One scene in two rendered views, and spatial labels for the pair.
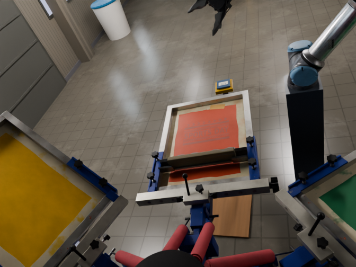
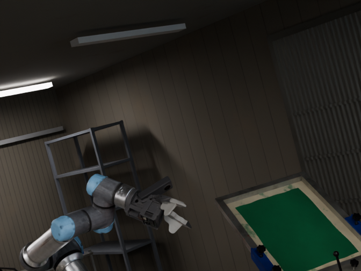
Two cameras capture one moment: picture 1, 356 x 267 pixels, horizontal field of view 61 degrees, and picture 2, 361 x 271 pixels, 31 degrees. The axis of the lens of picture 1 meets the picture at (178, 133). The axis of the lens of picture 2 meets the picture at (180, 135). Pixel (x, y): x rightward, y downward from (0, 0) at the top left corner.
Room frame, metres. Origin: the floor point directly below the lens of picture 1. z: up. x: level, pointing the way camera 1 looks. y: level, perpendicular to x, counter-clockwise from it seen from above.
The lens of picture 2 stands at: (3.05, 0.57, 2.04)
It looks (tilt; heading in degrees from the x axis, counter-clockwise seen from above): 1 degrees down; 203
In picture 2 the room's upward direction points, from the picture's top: 15 degrees counter-clockwise
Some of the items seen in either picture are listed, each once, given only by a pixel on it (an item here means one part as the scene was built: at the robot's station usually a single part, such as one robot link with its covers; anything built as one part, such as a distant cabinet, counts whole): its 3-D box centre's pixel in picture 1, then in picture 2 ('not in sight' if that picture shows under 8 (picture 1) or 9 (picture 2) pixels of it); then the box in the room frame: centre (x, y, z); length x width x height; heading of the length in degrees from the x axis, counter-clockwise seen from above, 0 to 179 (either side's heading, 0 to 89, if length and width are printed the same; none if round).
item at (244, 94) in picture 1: (204, 138); not in sight; (1.42, -0.14, 0.97); 0.79 x 0.58 x 0.04; 159
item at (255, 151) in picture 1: (253, 160); not in sight; (1.10, -0.32, 0.98); 0.30 x 0.05 x 0.07; 159
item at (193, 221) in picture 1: (198, 212); not in sight; (0.90, 0.06, 1.02); 0.17 x 0.06 x 0.05; 159
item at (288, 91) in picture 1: (307, 157); not in sight; (1.27, -0.72, 0.60); 0.18 x 0.18 x 1.20; 64
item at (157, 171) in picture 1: (157, 172); not in sight; (1.30, 0.20, 0.98); 0.30 x 0.05 x 0.07; 159
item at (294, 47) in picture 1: (300, 55); not in sight; (1.26, -0.72, 1.37); 0.13 x 0.12 x 0.14; 153
